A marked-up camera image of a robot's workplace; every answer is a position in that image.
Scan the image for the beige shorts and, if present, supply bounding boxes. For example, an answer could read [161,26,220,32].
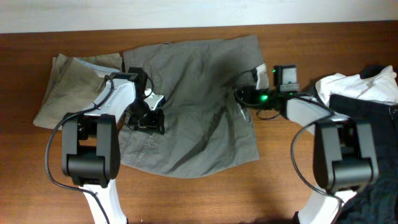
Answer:
[33,53,122,129]

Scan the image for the grey cargo shorts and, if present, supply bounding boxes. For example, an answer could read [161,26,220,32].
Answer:
[119,35,264,179]

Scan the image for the white shirt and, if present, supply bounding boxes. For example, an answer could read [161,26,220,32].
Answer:
[315,65,397,106]

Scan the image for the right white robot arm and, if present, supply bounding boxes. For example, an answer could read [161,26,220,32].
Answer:
[234,65,379,224]

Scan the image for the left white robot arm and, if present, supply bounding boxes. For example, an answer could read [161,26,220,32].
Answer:
[62,67,165,223]

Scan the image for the black garment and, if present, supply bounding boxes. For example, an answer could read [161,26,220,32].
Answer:
[328,65,397,223]

